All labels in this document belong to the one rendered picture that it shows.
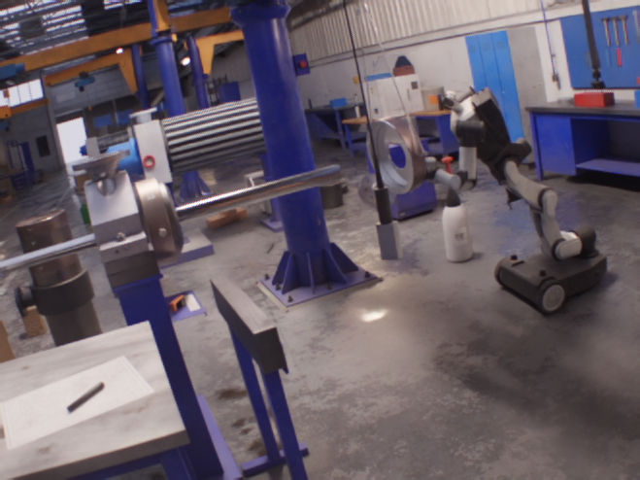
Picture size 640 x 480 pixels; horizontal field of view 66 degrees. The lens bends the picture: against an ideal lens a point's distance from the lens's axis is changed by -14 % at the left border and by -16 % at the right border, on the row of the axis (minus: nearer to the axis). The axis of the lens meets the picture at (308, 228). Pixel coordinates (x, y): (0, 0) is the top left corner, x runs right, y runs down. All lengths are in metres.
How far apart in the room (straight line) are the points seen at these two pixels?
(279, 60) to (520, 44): 3.83
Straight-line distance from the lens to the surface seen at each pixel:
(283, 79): 4.03
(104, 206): 2.20
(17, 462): 1.38
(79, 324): 3.81
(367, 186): 2.95
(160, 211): 2.23
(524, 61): 7.14
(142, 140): 5.80
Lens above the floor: 1.52
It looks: 15 degrees down
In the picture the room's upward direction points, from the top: 12 degrees counter-clockwise
